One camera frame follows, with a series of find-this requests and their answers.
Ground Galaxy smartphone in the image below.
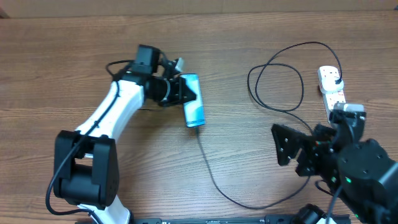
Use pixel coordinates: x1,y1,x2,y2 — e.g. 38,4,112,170
181,73,205,128

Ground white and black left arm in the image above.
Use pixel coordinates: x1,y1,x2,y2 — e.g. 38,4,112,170
45,45,198,223

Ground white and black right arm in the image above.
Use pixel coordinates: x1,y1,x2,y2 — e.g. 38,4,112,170
271,110,397,223

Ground white charger plug adapter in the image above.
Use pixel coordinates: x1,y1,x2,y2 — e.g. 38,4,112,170
319,77,344,94

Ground white power strip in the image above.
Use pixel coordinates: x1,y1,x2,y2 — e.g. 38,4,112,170
317,65,346,122

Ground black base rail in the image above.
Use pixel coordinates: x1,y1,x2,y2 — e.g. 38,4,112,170
74,213,352,224

